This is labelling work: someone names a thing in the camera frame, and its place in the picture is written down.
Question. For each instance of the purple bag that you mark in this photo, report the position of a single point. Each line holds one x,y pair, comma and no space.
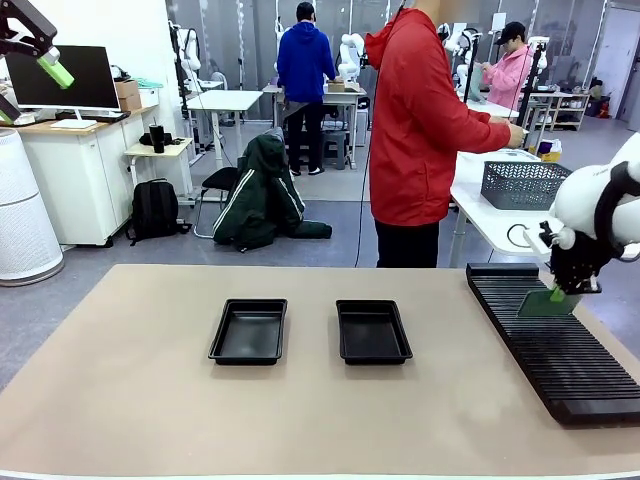
550,149

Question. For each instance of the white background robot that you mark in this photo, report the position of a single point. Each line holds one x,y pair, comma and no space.
192,55
350,55
457,42

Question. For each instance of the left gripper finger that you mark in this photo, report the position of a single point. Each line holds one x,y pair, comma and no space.
7,112
57,72

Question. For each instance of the black computer monitor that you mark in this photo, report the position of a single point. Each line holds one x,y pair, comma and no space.
95,80

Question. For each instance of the white cylindrical air purifier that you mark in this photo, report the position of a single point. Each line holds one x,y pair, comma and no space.
25,225

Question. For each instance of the black ESD tray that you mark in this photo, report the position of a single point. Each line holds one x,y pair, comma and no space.
248,332
372,332

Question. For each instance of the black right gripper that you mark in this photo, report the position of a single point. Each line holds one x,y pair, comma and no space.
575,265

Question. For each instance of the small cardboard box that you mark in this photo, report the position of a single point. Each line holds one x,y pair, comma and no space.
336,86

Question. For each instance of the grey plastic stool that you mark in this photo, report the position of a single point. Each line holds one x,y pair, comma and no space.
335,145

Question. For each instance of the person in red jacket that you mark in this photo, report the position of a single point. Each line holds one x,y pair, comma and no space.
410,150

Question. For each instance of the brown cardboard box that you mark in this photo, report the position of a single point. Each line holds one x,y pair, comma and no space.
127,97

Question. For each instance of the metal storage shelf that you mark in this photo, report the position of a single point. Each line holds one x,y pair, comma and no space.
570,105

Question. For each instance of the white background table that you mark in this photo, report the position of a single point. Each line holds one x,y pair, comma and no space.
490,107

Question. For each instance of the white cabinet desk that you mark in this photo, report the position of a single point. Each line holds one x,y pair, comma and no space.
75,190

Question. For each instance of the black slotted board rack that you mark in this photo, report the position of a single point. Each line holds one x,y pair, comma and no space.
560,360

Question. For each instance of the green circuit board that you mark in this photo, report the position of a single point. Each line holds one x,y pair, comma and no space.
540,306

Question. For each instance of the dark green striped jacket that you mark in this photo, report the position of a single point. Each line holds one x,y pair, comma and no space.
260,200

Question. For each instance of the small wooden side table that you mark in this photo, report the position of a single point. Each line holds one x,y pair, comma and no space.
172,148

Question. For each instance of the grey mesh basket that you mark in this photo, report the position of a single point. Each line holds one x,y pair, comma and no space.
520,185

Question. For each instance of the person in pink hoodie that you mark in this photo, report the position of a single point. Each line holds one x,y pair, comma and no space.
507,75

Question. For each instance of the grey workbench desk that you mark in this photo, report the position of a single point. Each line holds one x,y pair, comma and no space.
345,97

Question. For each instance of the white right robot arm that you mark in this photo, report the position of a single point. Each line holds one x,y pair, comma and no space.
580,200

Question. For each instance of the black tumbler cup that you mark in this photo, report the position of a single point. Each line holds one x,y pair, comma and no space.
157,140

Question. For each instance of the person in blue hoodie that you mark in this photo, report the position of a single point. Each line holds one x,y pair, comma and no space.
305,60

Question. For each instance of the black backpack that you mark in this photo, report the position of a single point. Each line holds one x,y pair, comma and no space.
155,210

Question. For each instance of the white standing desk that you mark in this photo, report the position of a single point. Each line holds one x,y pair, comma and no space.
225,99

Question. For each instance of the red-sleeved right forearm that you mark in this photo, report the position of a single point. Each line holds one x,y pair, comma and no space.
490,131

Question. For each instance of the person's right hand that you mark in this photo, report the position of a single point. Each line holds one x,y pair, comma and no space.
518,136

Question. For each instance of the black keyboard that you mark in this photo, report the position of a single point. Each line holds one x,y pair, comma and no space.
95,117

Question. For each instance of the black metal chair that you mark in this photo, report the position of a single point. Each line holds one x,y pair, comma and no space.
220,177

